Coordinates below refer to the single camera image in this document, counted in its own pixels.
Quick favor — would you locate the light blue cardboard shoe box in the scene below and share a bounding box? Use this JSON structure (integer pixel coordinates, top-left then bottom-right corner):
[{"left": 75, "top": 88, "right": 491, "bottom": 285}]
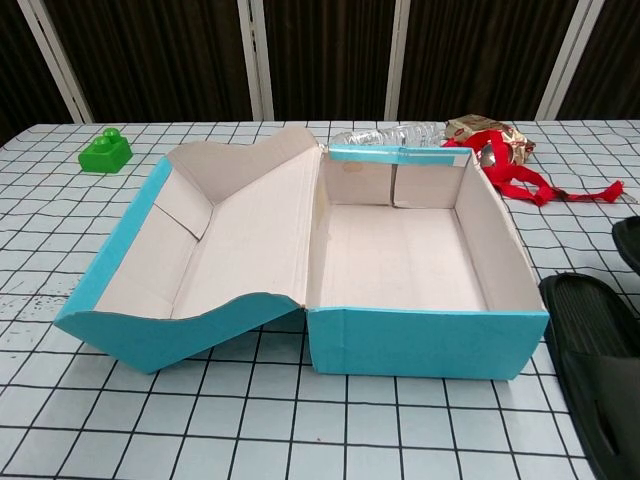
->
[{"left": 53, "top": 125, "right": 549, "bottom": 382}]

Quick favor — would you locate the black rubber slipper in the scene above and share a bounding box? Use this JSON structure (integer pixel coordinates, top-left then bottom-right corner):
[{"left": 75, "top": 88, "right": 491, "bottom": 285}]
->
[
  {"left": 538, "top": 272, "right": 640, "bottom": 480},
  {"left": 611, "top": 215, "right": 640, "bottom": 274}
]

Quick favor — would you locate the clear plastic water bottle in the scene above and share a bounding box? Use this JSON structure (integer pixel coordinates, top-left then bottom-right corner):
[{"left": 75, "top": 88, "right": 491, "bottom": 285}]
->
[{"left": 330, "top": 123, "right": 447, "bottom": 149}]

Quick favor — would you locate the white black grid tablecloth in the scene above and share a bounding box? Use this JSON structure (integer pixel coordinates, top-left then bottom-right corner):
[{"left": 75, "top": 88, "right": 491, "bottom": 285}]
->
[{"left": 0, "top": 119, "right": 640, "bottom": 480}]

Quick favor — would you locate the gold foil snack wrapper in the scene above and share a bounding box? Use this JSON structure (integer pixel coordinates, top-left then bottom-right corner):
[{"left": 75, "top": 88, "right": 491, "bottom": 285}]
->
[{"left": 444, "top": 114, "right": 537, "bottom": 165}]

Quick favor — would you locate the green toy building block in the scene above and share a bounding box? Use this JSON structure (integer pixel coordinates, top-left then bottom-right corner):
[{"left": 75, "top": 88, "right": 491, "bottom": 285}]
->
[{"left": 77, "top": 127, "right": 134, "bottom": 176}]

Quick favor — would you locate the red ribbon strap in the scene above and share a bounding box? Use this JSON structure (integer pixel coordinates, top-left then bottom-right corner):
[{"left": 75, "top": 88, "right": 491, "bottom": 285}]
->
[{"left": 439, "top": 130, "right": 625, "bottom": 207}]

